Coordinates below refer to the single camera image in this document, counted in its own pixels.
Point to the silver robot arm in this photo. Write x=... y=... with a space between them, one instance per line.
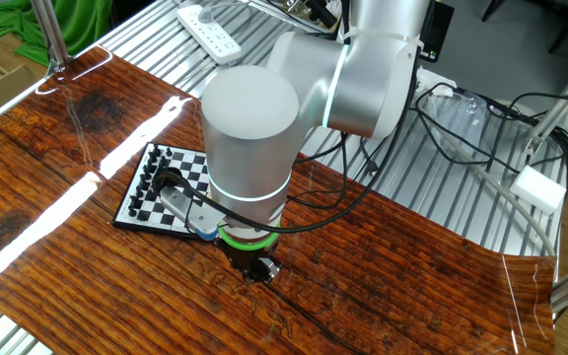
x=249 y=138

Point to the magnetic chessboard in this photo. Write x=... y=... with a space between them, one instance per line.
x=190 y=167

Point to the black red LED display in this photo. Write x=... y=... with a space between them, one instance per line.
x=439 y=34

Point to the white foam block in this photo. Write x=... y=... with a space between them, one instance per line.
x=538 y=190

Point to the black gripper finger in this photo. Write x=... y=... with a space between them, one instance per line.
x=269 y=269
x=251 y=279

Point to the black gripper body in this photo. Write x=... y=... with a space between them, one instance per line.
x=247 y=261

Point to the white power strip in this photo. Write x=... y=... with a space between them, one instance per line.
x=210 y=34

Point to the clear plastic bag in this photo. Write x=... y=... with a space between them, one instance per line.
x=461 y=113

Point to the wood grain table mat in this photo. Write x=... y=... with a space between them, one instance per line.
x=363 y=271

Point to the green cloth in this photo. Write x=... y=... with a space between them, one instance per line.
x=87 y=24

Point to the white crumpled paper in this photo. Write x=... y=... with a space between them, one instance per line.
x=432 y=80

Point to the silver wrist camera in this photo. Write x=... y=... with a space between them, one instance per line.
x=185 y=209

